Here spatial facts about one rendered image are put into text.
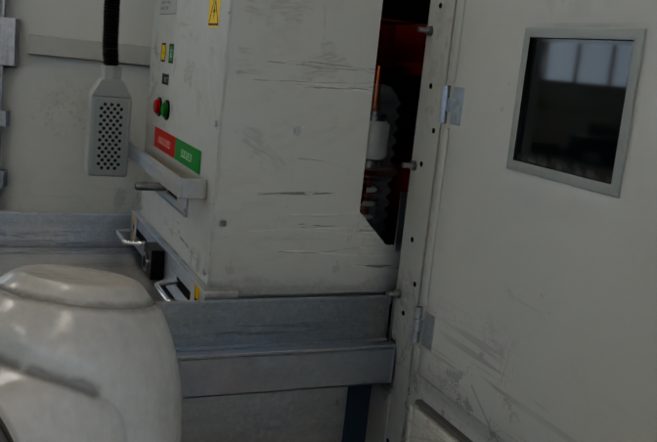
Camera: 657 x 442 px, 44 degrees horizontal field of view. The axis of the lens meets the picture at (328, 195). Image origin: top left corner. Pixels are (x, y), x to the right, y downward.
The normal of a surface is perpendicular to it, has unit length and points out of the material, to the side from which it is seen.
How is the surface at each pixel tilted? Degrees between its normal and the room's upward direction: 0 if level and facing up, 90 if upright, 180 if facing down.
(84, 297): 38
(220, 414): 90
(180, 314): 90
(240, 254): 90
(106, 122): 90
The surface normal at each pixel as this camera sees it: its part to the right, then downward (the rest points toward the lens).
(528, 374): -0.90, 0.00
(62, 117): 0.00, 0.16
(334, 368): 0.40, 0.19
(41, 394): 0.42, -0.65
